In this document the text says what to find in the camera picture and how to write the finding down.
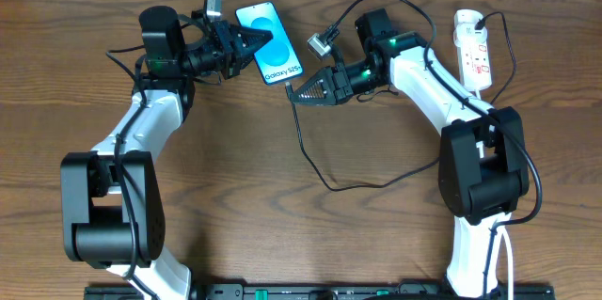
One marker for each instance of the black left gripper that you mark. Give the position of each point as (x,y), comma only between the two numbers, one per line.
(228,40)

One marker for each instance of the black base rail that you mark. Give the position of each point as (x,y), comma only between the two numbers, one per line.
(410,289)

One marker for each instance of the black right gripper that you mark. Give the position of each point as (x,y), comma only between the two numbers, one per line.
(335,84)

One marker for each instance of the blue Galaxy smartphone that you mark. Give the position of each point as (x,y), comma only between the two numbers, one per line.
(277,60)

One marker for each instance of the white power strip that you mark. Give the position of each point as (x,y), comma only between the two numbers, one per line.
(473,61)

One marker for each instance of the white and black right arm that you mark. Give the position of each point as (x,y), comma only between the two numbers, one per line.
(482,169)

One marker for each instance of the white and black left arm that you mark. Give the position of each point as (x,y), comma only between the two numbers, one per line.
(112,212)

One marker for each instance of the white charger adapter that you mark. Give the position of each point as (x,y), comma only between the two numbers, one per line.
(466,34)

